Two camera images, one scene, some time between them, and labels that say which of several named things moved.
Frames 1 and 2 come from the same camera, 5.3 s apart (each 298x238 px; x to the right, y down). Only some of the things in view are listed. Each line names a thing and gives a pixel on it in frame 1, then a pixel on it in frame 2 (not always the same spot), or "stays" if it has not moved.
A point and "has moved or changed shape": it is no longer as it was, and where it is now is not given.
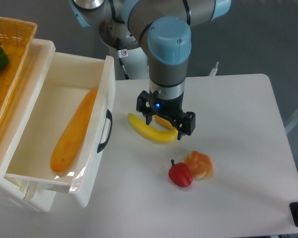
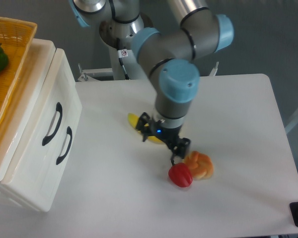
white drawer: x=66 y=125 has moved or changed shape
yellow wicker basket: x=16 y=36 stays
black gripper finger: x=185 y=124 to x=181 y=148
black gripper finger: x=145 y=104 to x=144 y=126
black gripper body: x=171 y=109 to x=169 y=135
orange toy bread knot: x=201 y=165 stays
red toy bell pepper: x=180 y=174 stays
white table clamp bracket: x=214 y=70 stays
